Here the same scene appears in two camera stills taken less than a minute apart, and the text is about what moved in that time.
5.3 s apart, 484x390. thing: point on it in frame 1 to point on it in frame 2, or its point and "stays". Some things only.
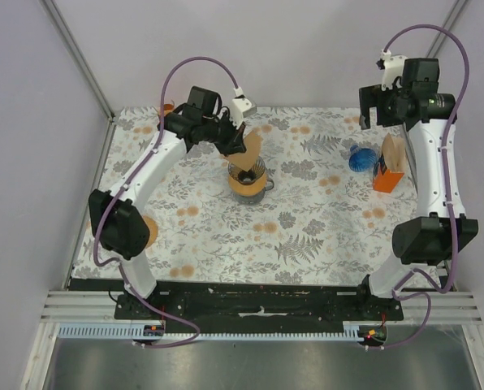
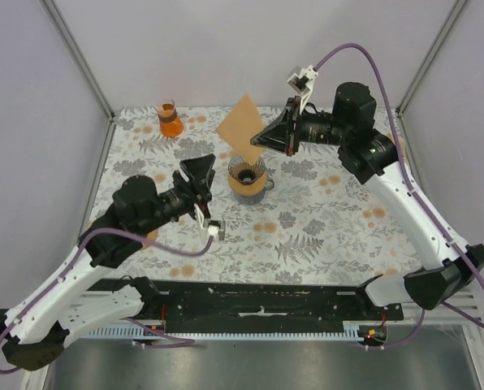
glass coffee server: x=255 y=198 stays
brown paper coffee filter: x=246 y=160 to x=239 y=128
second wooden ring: x=153 y=231 stays
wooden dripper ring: x=248 y=190 stays
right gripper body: x=387 y=104 to x=295 y=136
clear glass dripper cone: x=250 y=176 stays
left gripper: x=235 y=143 to x=201 y=171
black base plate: x=231 y=306 stays
